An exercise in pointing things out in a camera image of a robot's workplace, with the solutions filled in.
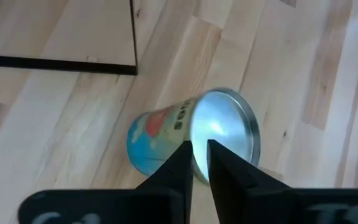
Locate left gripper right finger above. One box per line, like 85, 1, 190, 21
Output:
206, 139, 358, 224

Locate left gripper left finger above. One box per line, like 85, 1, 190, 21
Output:
17, 140, 195, 224

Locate peaches can blue label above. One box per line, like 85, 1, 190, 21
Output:
126, 88, 262, 187

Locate wooden shelf black frame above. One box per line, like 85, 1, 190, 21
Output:
0, 0, 139, 77

